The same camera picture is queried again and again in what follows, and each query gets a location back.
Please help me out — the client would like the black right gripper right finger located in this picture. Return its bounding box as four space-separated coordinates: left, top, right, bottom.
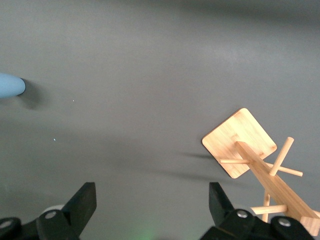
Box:
199 182 316 240

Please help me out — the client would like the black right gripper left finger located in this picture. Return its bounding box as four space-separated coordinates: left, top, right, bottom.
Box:
0 181 98 240

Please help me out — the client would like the light blue cup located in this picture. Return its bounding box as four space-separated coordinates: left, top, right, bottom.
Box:
0 72 27 99

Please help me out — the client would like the wooden mug tree stand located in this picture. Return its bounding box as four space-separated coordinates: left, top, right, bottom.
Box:
201 107 320 237

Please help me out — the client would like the dark grey table mat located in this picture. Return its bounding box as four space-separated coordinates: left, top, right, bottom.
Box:
0 0 320 240

